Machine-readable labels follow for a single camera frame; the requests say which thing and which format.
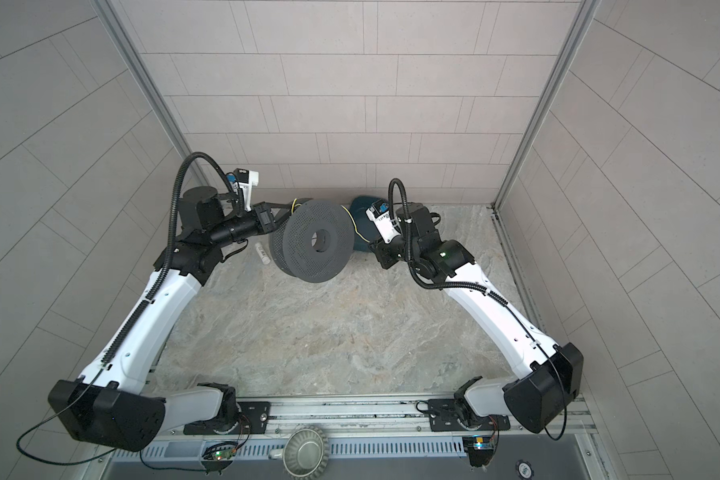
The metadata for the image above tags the grey perforated cable spool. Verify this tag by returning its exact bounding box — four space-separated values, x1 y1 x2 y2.
269 199 355 283

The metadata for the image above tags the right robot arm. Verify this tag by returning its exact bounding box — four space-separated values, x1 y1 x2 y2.
366 178 584 433

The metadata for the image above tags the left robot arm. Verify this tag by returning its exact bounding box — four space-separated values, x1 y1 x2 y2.
48 152 290 453

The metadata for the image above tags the teal plastic bin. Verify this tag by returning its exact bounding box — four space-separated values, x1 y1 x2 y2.
349 195 381 253

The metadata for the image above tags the white tube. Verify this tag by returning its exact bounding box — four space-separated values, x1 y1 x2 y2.
254 242 271 265

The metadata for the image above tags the round grey knob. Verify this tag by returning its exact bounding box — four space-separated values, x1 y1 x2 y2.
281 426 330 479

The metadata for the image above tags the aluminium corner profile left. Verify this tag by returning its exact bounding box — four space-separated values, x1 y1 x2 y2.
92 0 223 212

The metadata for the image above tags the aluminium corner profile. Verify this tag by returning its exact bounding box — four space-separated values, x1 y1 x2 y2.
92 0 223 212
493 0 599 211

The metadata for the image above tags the aluminium corner profile right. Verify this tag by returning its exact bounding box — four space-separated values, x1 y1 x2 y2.
493 0 599 211

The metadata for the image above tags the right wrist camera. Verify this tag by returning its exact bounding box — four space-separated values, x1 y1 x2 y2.
366 199 401 244

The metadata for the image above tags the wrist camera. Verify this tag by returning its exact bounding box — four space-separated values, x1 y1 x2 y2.
226 168 259 213
366 199 401 244

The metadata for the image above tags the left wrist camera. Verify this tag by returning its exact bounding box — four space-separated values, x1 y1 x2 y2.
226 168 259 213

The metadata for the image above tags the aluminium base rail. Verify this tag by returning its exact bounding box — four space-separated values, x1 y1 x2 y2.
122 391 598 442

